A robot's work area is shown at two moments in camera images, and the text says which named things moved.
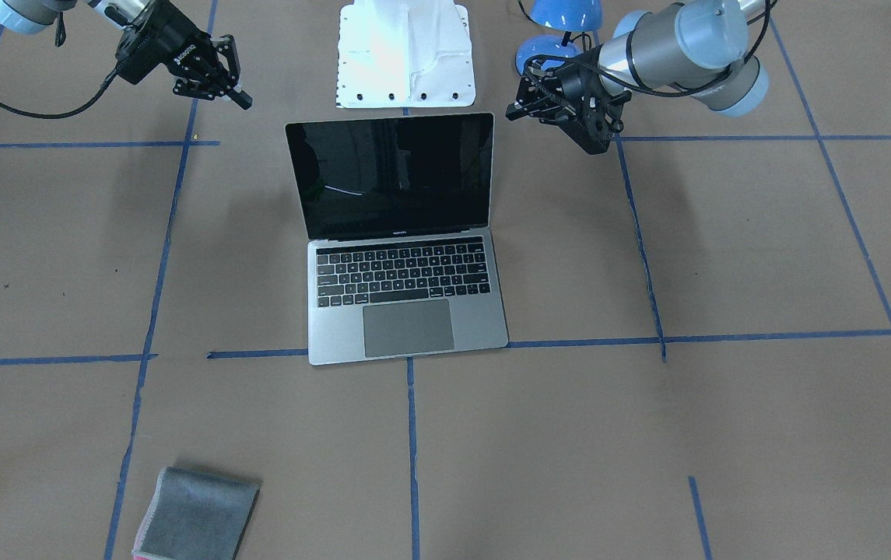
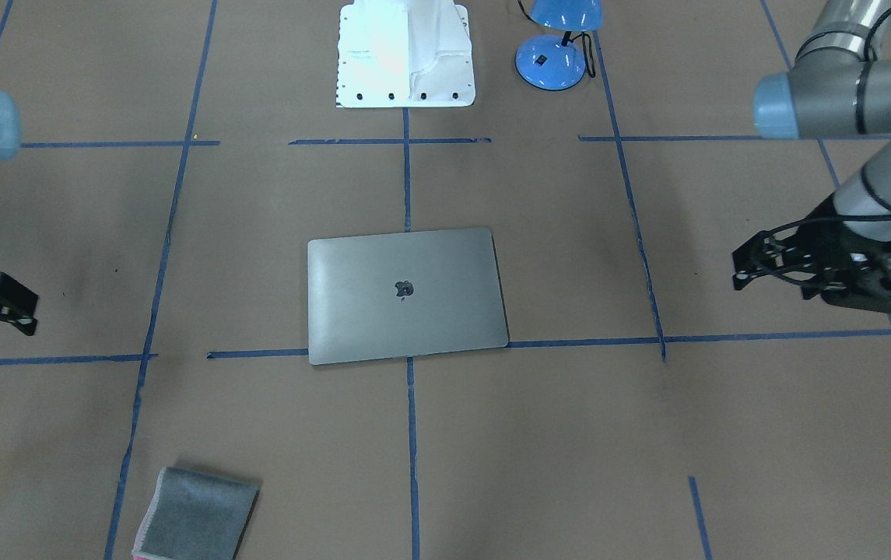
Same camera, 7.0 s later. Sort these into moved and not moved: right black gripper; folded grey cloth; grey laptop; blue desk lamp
Moved: grey laptop; right black gripper
Not moved: blue desk lamp; folded grey cloth
